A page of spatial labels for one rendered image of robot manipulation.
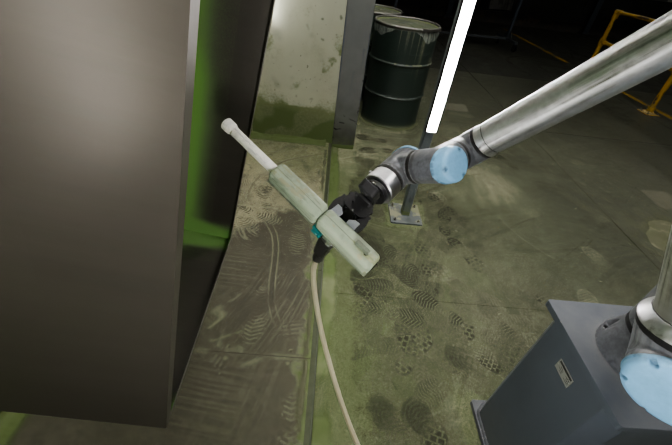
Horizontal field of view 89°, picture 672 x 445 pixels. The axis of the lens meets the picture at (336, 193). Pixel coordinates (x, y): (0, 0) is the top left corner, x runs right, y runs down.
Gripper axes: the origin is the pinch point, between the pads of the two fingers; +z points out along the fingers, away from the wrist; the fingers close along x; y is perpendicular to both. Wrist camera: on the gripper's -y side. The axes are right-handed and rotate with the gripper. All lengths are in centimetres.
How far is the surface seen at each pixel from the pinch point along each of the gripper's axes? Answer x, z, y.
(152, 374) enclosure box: 3.8, 40.9, 5.5
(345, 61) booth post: 94, -147, 83
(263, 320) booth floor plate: 5, 9, 86
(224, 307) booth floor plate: 21, 16, 90
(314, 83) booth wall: 104, -130, 103
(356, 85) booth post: 81, -150, 97
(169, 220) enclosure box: 9.1, 26.7, -30.1
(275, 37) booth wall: 136, -118, 81
